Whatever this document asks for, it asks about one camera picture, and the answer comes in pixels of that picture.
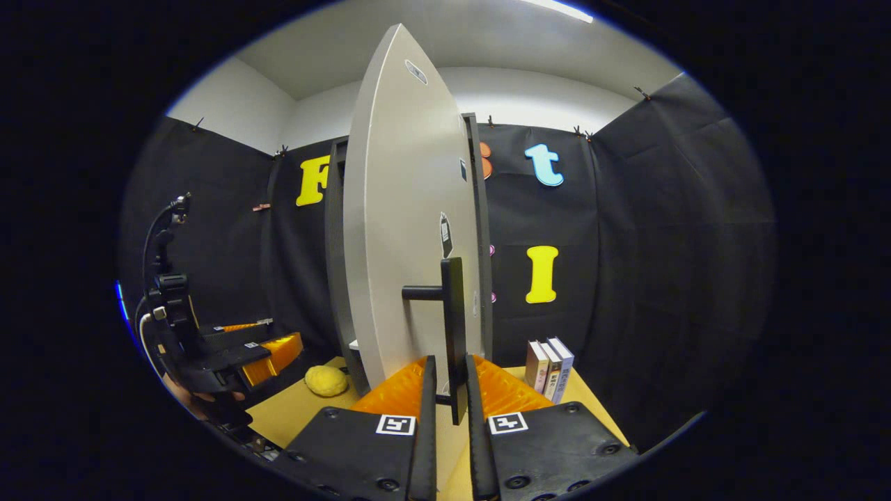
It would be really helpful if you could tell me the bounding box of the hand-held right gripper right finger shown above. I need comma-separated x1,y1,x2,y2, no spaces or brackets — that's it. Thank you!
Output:
465,353,640,501

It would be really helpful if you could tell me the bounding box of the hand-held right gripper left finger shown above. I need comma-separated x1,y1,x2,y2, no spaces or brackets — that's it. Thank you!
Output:
275,355,438,501

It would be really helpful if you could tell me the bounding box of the black door handle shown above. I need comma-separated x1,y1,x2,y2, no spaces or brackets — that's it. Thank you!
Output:
402,257,468,425

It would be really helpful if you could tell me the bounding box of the beige cabinet door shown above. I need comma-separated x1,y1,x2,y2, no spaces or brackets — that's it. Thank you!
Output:
342,23,484,397

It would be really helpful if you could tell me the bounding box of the dark grey cabinet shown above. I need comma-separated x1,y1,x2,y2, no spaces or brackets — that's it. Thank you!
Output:
324,113,495,397

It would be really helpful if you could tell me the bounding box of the pale brown book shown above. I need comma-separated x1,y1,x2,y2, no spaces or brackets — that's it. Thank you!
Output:
524,340,551,395

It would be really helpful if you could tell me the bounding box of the yellow sponge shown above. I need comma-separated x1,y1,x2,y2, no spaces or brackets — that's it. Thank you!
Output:
304,365,349,398

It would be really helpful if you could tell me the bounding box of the white book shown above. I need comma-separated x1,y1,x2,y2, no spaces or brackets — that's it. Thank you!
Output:
539,341,563,402

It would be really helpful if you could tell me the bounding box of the grey blue book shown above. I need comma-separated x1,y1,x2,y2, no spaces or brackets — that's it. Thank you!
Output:
548,337,576,406

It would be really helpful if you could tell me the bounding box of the black backdrop cloth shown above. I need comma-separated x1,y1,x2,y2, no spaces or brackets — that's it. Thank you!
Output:
118,73,777,453

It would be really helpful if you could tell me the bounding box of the white cable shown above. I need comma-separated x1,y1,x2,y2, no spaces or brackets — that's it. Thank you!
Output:
138,312,168,380

